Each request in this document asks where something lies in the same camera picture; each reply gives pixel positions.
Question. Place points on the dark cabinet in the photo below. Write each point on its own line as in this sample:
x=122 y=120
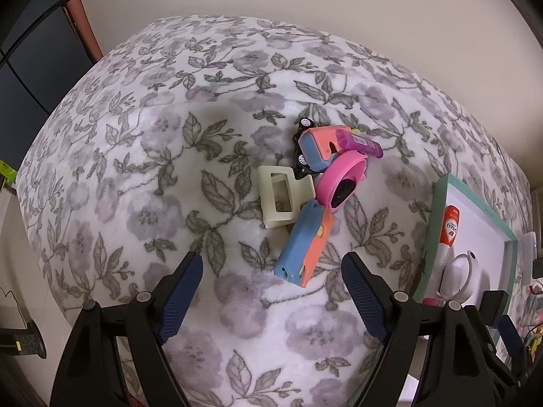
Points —
x=34 y=51

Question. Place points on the purple plastic case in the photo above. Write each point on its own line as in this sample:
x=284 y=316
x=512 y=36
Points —
x=365 y=146

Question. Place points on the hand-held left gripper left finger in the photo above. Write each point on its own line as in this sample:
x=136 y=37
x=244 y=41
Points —
x=180 y=301

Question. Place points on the brown wooden board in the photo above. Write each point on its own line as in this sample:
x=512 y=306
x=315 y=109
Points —
x=85 y=29

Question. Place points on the cream hair claw clip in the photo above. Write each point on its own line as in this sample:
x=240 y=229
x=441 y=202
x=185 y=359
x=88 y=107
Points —
x=265 y=195

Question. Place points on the blue and orange toy car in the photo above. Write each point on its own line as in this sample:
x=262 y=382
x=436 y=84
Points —
x=301 y=241

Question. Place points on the teal cardboard box tray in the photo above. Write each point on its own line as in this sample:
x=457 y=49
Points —
x=479 y=229

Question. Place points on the black toy car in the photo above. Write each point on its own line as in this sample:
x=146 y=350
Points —
x=303 y=123

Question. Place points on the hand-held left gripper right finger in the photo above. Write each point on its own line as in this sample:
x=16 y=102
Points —
x=365 y=305

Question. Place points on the white power strip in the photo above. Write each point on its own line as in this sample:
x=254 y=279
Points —
x=529 y=254

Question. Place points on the black cylinder object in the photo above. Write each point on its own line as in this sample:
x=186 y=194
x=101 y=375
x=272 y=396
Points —
x=29 y=341

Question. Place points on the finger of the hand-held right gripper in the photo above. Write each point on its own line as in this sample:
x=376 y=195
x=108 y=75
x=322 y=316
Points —
x=511 y=339

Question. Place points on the orange toothpaste tube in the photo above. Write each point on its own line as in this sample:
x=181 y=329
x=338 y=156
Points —
x=452 y=224

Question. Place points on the pink kids wristwatch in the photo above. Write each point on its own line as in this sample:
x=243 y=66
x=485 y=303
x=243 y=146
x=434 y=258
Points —
x=339 y=170

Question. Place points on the black power adapter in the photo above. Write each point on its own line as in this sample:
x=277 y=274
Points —
x=538 y=268

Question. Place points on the white round plastic holder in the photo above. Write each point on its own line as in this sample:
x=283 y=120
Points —
x=471 y=280

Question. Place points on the clear glass jar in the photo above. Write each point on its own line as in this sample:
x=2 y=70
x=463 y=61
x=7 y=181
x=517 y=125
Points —
x=532 y=309

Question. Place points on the floral printed blanket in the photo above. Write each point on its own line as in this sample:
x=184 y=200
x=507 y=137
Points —
x=169 y=157

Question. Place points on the orange blue toy box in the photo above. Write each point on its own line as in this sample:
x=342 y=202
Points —
x=316 y=148

